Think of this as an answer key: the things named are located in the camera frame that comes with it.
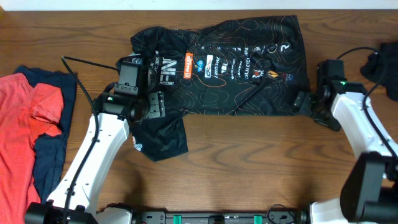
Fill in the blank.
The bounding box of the black patterned sports jersey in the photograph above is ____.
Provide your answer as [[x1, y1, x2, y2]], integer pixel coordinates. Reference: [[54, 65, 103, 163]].
[[130, 15, 310, 161]]

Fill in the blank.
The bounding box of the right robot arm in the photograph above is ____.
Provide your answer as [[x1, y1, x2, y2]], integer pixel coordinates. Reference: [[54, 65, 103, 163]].
[[295, 80, 397, 223]]

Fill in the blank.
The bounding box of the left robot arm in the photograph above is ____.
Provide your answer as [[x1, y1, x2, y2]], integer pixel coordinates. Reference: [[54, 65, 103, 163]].
[[24, 91, 165, 224]]

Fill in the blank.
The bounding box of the black garment at right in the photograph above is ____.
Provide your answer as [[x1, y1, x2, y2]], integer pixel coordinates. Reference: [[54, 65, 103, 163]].
[[360, 42, 397, 101]]

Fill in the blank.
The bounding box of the navy blue shirt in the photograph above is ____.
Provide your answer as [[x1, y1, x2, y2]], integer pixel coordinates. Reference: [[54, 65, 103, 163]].
[[15, 65, 76, 203]]

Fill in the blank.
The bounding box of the red shirt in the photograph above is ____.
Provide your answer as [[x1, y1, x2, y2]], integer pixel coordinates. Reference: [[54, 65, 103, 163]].
[[1, 73, 64, 223]]

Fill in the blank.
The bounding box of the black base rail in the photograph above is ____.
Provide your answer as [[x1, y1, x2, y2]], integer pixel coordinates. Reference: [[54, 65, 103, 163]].
[[136, 208, 310, 224]]

